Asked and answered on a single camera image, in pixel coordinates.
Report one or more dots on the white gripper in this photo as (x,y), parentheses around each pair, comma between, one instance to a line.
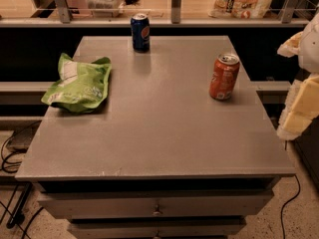
(309,49)

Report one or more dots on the orange red soda can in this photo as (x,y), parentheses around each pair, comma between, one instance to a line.
(224,76)

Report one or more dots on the printed snack bag on shelf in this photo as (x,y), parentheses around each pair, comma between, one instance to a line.
(242,9)

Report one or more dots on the blue pepsi can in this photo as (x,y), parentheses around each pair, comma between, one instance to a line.
(140,26)

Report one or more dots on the green rice chip bag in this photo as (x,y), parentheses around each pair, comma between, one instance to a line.
(82,87)

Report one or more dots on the grey drawer cabinet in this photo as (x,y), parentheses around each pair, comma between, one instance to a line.
(159,129)

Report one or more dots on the clear plastic container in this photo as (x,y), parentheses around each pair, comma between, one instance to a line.
(105,0)

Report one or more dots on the metal shelf railing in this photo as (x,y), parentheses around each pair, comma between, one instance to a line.
(162,14)

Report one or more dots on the upper drawer with knob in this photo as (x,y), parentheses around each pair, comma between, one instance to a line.
(143,205)

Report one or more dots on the drawer with knob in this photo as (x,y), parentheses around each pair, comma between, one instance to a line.
(157,228)
(143,205)

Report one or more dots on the lower drawer with knob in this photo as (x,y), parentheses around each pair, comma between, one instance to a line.
(157,228)

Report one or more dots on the grey power adapter box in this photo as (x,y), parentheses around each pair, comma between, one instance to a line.
(21,140)

